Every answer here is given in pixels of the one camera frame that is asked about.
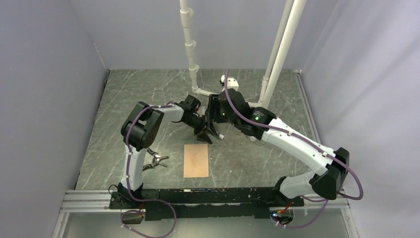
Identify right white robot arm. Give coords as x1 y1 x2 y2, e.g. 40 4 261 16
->
206 89 349 206

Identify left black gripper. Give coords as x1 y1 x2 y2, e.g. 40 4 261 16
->
184 114 219 145

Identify white PVC pipe frame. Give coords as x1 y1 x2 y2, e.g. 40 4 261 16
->
179 0 306 108

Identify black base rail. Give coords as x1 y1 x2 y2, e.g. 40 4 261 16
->
108 187 304 221

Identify black pliers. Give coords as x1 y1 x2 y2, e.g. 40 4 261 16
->
143 148 170 171

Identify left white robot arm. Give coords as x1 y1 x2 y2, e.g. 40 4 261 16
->
117 95 224 208

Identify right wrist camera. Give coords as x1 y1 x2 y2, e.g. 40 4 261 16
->
219 75 239 92

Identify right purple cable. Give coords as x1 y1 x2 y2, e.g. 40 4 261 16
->
223 69 364 230

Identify tan envelope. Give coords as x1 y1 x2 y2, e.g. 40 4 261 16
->
183 144 209 178

